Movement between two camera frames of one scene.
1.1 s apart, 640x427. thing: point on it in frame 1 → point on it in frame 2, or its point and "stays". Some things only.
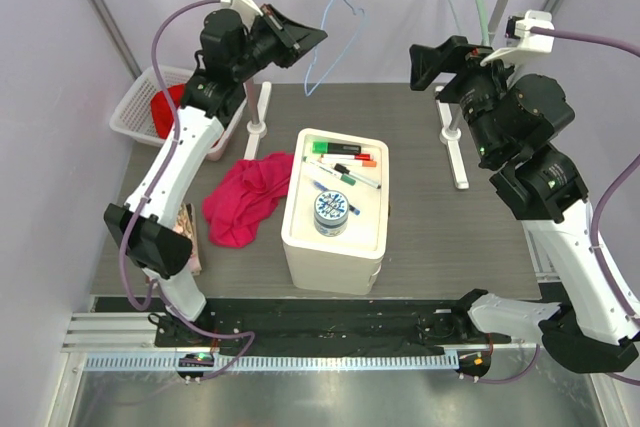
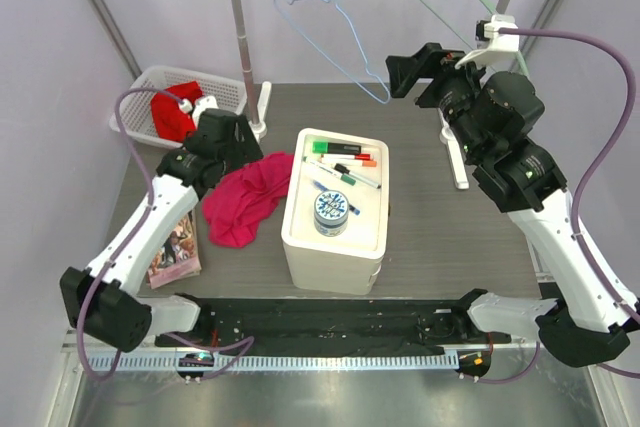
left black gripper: [301, 40] → [245, 150]
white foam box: [335, 212] stays
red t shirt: [163, 111] stays
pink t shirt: [250, 190] stays
